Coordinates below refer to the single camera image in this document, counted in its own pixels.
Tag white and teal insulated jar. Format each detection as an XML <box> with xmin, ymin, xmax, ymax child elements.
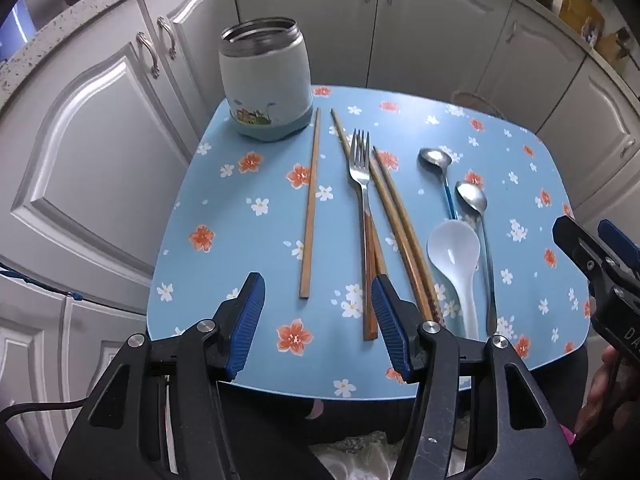
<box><xmin>218</xmin><ymin>17</ymin><xmax>314</xmax><ymax>145</ymax></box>

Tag person's dark pants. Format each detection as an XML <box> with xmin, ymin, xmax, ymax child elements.
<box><xmin>220</xmin><ymin>345</ymin><xmax>591</xmax><ymax>480</ymax></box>

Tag speckled stone countertop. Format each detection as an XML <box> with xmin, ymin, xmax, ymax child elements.
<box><xmin>0</xmin><ymin>0</ymin><xmax>236</xmax><ymax>93</ymax></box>

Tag blue-handled metal spoon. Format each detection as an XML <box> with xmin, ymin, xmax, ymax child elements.
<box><xmin>418</xmin><ymin>147</ymin><xmax>459</xmax><ymax>221</ymax></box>

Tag steel spoon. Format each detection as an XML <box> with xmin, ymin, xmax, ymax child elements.
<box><xmin>455</xmin><ymin>181</ymin><xmax>499</xmax><ymax>337</ymax></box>

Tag black cable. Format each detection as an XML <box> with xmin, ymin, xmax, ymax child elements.
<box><xmin>0</xmin><ymin>397</ymin><xmax>93</xmax><ymax>423</ymax></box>

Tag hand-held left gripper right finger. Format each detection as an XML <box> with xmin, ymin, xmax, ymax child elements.
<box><xmin>371</xmin><ymin>274</ymin><xmax>581</xmax><ymax>480</ymax></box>

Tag person's right hand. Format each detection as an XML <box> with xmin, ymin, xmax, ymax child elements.
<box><xmin>575</xmin><ymin>350</ymin><xmax>640</xmax><ymax>441</ymax></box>

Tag small brown box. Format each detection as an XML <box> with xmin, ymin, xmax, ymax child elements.
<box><xmin>596</xmin><ymin>26</ymin><xmax>632</xmax><ymax>63</ymax></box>

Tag cardboard box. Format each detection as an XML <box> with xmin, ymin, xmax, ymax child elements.
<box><xmin>559</xmin><ymin>0</ymin><xmax>607</xmax><ymax>37</ymax></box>

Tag white plastic soup spoon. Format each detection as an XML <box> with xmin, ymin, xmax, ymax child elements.
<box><xmin>426</xmin><ymin>219</ymin><xmax>482</xmax><ymax>340</ymax></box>

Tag white cabinet door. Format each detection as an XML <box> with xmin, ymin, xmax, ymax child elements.
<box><xmin>137</xmin><ymin>0</ymin><xmax>238</xmax><ymax>128</ymax></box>
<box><xmin>477</xmin><ymin>7</ymin><xmax>588</xmax><ymax>133</ymax></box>
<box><xmin>537</xmin><ymin>57</ymin><xmax>640</xmax><ymax>213</ymax></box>
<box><xmin>0</xmin><ymin>260</ymin><xmax>153</xmax><ymax>461</ymax></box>
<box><xmin>0</xmin><ymin>55</ymin><xmax>201</xmax><ymax>273</ymax></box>
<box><xmin>370</xmin><ymin>0</ymin><xmax>513</xmax><ymax>98</ymax></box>
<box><xmin>232</xmin><ymin>0</ymin><xmax>383</xmax><ymax>88</ymax></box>

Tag wooden-handled metal fork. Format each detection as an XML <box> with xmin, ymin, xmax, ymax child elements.
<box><xmin>348</xmin><ymin>129</ymin><xmax>379</xmax><ymax>342</ymax></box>

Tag white lace cloth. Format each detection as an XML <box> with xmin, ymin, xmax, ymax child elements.
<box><xmin>310</xmin><ymin>430</ymin><xmax>403</xmax><ymax>480</ymax></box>

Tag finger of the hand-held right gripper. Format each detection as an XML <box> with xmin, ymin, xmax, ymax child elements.
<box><xmin>597</xmin><ymin>219</ymin><xmax>640</xmax><ymax>281</ymax></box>
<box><xmin>552</xmin><ymin>216</ymin><xmax>618</xmax><ymax>301</ymax></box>

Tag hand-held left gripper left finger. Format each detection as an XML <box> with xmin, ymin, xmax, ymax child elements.
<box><xmin>52</xmin><ymin>272</ymin><xmax>266</xmax><ymax>480</ymax></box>

